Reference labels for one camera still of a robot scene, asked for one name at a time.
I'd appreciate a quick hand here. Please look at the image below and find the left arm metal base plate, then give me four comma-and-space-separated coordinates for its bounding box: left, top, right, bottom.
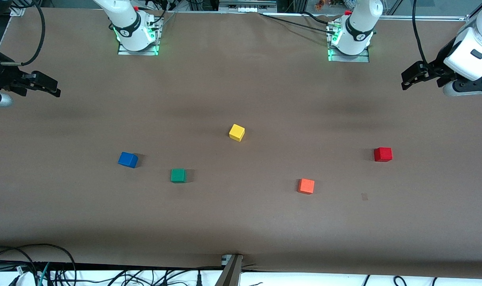
328, 22, 370, 63

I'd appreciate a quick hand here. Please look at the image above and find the black looping cable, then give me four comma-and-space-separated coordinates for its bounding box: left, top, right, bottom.
0, 243, 77, 286

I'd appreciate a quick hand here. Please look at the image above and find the yellow wooden block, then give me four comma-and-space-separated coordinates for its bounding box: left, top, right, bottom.
229, 124, 245, 142

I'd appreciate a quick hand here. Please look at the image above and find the blue wooden block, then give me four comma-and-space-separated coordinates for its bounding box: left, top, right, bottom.
118, 152, 139, 168

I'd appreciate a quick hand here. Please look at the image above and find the grey metal camera post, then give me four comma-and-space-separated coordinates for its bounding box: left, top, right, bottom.
215, 254, 243, 286

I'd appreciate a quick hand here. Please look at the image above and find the red wooden block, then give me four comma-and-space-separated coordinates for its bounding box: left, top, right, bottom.
374, 147, 393, 162

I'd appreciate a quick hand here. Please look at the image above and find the white power strip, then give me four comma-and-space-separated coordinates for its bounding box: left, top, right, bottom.
219, 0, 277, 13

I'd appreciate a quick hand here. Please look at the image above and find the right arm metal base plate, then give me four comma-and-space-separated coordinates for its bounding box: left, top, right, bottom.
118, 18, 162, 56

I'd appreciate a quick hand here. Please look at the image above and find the short black base cable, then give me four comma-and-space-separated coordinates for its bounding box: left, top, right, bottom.
303, 11, 334, 25

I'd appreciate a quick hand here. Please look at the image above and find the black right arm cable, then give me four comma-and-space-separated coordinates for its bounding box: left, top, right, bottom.
0, 0, 46, 66

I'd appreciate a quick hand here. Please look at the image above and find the orange wooden block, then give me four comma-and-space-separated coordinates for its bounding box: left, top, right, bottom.
297, 178, 315, 195

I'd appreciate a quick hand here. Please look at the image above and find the teal cable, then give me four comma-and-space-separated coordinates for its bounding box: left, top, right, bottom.
38, 262, 51, 286

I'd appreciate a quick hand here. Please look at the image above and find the brown paper table cover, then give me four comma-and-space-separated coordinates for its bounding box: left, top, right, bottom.
0, 7, 482, 278

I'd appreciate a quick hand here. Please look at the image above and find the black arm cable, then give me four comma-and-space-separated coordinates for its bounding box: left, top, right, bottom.
0, 0, 46, 66
412, 0, 429, 66

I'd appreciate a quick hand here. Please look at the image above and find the long black base cable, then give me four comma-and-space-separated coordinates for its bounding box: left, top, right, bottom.
260, 13, 334, 32

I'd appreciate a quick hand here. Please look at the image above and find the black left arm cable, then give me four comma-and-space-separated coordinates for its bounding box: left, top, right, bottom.
412, 0, 429, 66

